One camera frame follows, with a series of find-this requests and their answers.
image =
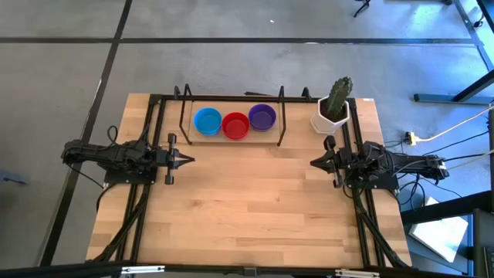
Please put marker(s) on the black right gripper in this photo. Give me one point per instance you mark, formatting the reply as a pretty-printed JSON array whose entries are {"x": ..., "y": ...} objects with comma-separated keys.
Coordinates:
[{"x": 341, "y": 161}]

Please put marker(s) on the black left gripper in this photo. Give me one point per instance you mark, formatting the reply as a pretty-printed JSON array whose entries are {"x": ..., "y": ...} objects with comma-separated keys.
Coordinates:
[{"x": 165, "y": 158}]

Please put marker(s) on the blue plastic mini bowl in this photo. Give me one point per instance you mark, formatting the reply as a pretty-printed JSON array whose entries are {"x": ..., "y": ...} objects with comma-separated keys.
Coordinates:
[{"x": 207, "y": 121}]

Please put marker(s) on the red plastic mini bowl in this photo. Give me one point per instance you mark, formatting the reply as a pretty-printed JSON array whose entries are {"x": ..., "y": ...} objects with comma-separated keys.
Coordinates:
[{"x": 235, "y": 126}]

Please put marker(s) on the purple plastic mini bowl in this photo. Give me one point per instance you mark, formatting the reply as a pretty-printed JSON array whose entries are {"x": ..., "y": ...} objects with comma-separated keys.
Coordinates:
[{"x": 262, "y": 117}]

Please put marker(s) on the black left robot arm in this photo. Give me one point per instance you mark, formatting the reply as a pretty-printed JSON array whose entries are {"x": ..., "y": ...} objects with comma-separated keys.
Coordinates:
[{"x": 100, "y": 154}]

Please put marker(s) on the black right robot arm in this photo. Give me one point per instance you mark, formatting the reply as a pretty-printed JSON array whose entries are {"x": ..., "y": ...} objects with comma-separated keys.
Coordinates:
[{"x": 409, "y": 162}]

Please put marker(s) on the green cactus in white pot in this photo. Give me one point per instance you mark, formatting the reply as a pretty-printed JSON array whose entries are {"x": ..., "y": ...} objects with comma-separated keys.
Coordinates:
[{"x": 320, "y": 125}]

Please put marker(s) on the black clamp hook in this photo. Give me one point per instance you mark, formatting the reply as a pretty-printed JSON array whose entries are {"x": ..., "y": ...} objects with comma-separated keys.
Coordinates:
[
  {"x": 177, "y": 92},
  {"x": 306, "y": 92}
]

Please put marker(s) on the white sheet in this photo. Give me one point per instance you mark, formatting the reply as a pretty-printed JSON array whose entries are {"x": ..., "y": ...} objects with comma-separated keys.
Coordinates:
[{"x": 440, "y": 235}]

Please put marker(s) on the black stand foot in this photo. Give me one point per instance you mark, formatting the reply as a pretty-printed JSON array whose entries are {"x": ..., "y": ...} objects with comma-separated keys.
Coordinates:
[{"x": 364, "y": 4}]

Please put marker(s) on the black desk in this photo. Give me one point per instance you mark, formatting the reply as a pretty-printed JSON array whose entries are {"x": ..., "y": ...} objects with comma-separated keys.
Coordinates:
[{"x": 484, "y": 247}]

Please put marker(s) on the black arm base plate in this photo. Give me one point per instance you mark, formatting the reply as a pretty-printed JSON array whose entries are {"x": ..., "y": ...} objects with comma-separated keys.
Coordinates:
[
  {"x": 386, "y": 185},
  {"x": 127, "y": 179}
]

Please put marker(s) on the silver metal bracket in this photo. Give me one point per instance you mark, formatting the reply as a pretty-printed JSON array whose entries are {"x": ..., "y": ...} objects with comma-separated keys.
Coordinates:
[
  {"x": 143, "y": 269},
  {"x": 357, "y": 273}
]

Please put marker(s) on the black table leg frame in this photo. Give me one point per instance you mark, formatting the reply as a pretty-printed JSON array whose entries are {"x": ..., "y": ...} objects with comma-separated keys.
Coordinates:
[{"x": 444, "y": 99}]

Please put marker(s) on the black aluminium rig frame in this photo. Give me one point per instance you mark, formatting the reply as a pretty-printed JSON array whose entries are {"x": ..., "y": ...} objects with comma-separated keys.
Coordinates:
[{"x": 58, "y": 273}]

